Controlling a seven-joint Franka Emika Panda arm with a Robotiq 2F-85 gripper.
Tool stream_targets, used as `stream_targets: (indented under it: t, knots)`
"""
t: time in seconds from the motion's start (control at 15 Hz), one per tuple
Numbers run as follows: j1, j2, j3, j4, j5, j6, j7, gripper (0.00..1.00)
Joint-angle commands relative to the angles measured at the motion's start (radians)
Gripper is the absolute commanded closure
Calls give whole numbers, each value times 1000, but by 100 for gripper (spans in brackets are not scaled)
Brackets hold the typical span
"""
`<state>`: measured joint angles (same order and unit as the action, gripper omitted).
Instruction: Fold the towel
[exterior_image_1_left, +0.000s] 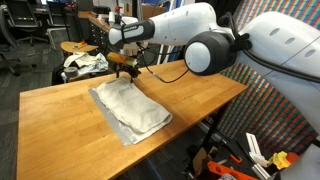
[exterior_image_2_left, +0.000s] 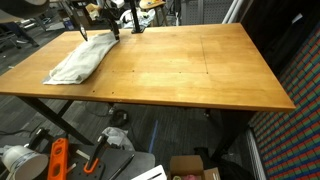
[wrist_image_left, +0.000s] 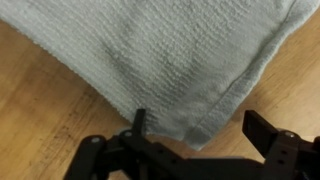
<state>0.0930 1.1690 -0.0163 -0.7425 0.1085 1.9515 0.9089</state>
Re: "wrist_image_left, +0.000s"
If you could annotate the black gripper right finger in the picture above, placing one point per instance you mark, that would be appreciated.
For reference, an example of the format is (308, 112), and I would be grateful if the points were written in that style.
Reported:
(283, 153)

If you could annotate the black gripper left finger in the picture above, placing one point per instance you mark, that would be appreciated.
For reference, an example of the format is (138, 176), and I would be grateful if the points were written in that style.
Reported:
(133, 156)

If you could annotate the white woven towel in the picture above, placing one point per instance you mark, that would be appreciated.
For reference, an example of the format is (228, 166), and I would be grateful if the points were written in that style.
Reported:
(166, 50)

